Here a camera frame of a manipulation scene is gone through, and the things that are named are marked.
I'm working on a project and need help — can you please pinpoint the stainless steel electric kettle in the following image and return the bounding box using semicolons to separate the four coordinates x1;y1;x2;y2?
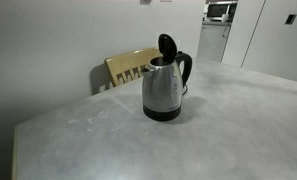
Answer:
140;33;193;122

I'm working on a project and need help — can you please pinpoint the plain light wooden chair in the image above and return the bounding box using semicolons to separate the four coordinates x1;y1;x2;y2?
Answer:
104;46;163;88

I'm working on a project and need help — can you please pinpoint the white kitchen counter cabinet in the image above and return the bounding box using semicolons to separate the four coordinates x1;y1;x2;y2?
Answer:
197;20;232;63

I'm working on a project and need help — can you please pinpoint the silver microwave oven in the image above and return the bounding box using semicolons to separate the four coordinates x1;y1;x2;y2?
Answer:
206;1;238;23

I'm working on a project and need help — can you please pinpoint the dark rectangular wall plate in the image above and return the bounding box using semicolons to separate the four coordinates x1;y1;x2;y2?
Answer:
285;13;297;25

